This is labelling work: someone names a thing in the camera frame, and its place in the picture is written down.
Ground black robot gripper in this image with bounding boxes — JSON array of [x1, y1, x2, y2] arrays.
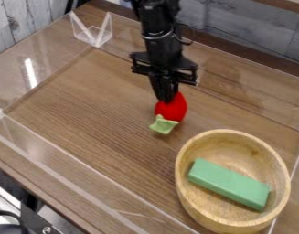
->
[[130, 52, 198, 102]]

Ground red plush strawberry fruit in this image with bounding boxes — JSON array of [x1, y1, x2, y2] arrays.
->
[[149, 90, 190, 135]]

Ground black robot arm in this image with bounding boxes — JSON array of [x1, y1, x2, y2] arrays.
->
[[130, 0, 198, 103]]

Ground light wooden bowl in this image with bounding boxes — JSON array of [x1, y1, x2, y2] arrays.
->
[[176, 129, 292, 234]]

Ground green rectangular block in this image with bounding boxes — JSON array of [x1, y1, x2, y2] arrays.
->
[[188, 158, 272, 211]]

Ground clear acrylic enclosure wall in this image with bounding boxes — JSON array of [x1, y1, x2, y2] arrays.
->
[[0, 8, 299, 234]]

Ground black metal stand bracket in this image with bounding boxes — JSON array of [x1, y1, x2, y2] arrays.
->
[[22, 194, 55, 234]]

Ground black cable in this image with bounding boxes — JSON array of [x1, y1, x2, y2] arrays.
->
[[0, 209, 27, 234]]

